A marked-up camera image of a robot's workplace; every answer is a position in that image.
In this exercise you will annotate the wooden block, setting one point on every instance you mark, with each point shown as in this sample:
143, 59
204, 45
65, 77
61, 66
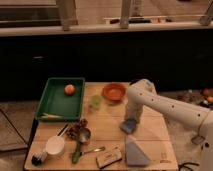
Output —
109, 157

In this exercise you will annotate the brown pine cone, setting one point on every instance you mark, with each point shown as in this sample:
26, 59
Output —
75, 127

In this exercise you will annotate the orange peach fruit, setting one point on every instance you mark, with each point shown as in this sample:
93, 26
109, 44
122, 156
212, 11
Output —
69, 89

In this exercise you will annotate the green translucent cup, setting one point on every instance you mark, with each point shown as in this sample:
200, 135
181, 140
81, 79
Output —
95, 102

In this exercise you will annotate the orange bowl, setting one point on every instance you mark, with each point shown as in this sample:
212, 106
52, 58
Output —
114, 91

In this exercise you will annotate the blue sponge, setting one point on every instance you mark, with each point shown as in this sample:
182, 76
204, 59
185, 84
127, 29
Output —
128, 126

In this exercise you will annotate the white cup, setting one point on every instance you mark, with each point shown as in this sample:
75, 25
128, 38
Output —
55, 146

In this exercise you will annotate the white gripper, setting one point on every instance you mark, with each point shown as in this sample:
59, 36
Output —
133, 110

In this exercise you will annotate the grey folded cloth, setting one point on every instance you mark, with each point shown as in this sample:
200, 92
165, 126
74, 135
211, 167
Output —
134, 155

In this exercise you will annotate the yellow green vegetable strip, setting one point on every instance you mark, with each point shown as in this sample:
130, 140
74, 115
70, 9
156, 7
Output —
47, 115

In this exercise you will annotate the metal spoon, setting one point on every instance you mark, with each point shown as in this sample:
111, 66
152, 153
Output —
92, 150

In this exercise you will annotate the black white dish brush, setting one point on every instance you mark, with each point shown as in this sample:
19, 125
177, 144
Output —
38, 158

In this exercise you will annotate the green handled metal scoop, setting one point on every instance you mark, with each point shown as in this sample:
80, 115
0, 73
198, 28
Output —
83, 137

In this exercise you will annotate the green plastic tray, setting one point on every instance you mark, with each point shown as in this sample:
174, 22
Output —
55, 101

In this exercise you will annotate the dark brown bowl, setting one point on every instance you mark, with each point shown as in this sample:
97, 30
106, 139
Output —
134, 81

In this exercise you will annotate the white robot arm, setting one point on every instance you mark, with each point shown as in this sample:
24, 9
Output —
199, 119

